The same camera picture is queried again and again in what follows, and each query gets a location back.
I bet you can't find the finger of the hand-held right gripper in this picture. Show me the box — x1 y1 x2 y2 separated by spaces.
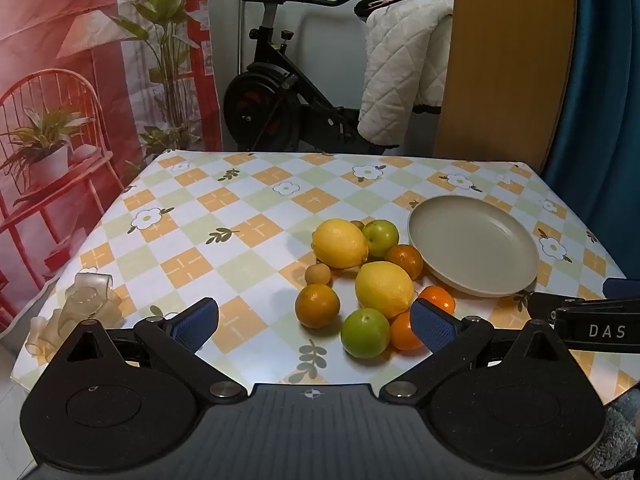
527 291 601 319
602 277 640 302

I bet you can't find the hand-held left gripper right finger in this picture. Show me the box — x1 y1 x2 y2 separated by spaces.
380 298 571 404

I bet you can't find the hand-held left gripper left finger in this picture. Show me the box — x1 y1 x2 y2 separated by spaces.
52 298 247 404

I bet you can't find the orange mandarin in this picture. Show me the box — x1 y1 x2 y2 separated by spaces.
389 311 426 352
294 283 341 330
417 285 456 316
384 243 425 281

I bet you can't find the yellow lemon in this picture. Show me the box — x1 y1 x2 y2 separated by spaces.
312 218 370 269
354 261 416 320

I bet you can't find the green round fruit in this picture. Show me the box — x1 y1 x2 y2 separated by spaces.
340 308 391 360
361 219 400 259

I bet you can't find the beige round plate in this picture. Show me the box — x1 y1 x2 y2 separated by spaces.
407 195 541 298

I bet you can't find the pile of translucent plastic cups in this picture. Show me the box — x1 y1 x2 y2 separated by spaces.
27 270 123 361

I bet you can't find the small tan round fruit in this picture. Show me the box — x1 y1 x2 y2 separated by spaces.
305 263 333 289

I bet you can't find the teal curtain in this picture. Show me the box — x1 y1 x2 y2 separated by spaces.
542 0 640 281

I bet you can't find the black exercise bike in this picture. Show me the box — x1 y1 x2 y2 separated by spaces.
222 0 401 153

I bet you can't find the red printed backdrop cloth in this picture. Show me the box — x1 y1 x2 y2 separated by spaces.
0 0 223 356

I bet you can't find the wooden board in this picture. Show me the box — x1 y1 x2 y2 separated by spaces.
432 0 578 171

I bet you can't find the white quilted blanket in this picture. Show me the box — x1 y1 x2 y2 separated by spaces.
357 0 456 148

